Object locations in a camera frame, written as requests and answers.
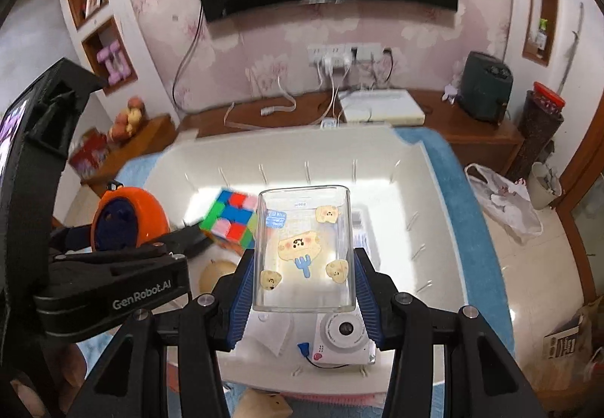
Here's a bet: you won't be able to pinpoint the white set-top box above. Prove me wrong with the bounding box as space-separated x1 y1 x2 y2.
340 89 425 124

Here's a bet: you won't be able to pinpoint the white compact camera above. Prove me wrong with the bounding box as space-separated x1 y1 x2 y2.
296 309 378 367

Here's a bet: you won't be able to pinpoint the orange round tape reel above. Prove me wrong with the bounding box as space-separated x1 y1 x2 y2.
91 186 169 254

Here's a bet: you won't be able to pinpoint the clear box with cartoon stickers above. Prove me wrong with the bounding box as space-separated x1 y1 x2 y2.
252 184 357 314

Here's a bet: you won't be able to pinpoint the round gold compact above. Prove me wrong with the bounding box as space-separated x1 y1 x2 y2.
199 259 239 294

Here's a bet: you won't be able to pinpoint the red gift box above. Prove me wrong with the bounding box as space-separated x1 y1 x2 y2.
68 128 111 178

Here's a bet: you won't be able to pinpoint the white plastic bag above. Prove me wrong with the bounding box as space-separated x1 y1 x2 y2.
465 163 543 245

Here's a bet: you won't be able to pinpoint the small white handheld fan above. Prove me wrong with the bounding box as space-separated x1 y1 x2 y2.
245 313 296 357

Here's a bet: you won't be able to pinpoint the black television cable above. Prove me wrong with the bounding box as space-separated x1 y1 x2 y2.
172 5 206 110

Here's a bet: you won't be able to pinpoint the wooden side cabinet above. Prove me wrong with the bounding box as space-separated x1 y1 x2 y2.
80 114 177 185

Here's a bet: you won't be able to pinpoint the pink dumbbell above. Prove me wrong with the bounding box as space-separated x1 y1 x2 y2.
113 45 130 79
97 49 119 86

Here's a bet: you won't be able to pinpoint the sheathed sword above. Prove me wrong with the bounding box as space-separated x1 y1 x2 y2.
557 3 586 93

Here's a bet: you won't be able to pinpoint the red lidded jar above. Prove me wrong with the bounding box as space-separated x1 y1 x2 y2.
533 81 565 112

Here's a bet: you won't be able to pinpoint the dark green air fryer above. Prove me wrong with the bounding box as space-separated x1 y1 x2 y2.
459 51 514 123

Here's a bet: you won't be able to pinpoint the person's left hand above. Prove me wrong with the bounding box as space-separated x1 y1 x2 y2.
9 340 95 418

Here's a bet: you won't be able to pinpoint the beige folded pouch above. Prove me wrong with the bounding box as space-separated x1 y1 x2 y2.
236 389 291 418

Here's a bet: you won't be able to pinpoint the tall dark woven basket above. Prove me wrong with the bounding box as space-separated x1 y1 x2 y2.
507 90 564 180

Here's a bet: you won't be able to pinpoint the colourful puzzle cube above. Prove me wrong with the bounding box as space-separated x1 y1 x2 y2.
198 188 260 256

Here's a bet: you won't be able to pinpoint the clear plastic box with label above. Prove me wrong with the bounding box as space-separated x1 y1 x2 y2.
351 206 381 268

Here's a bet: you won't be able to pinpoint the wooden television cabinet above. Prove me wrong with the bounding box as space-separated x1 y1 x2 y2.
177 88 524 159

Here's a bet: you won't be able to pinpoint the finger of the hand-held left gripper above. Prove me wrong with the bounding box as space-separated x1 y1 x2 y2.
47 221 95 255
142 224 213 258

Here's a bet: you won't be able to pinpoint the white trash bin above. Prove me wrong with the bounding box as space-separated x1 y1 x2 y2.
527 162 563 210

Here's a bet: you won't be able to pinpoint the white plastic storage bin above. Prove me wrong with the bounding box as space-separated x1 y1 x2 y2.
113 123 473 395

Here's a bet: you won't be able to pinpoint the white wall outlet strip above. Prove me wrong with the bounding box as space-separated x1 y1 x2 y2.
307 43 392 66

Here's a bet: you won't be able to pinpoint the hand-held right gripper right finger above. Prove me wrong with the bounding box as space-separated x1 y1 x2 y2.
354 247 539 418

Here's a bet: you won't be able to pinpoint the cardboard box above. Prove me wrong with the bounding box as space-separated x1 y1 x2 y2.
542 314 593 360

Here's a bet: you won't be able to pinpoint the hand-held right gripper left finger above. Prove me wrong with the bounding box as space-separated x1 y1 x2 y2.
66 249 258 418

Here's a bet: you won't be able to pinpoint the small spray bottle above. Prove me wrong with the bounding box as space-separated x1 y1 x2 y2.
535 19 550 58

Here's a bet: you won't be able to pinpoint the blue fluffy blanket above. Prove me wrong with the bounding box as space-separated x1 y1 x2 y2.
85 126 515 418

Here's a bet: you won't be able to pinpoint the decorative peaches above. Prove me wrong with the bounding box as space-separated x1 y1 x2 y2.
108 96 147 143

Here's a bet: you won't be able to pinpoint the white charging cable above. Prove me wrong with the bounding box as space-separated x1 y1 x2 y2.
224 74 298 131

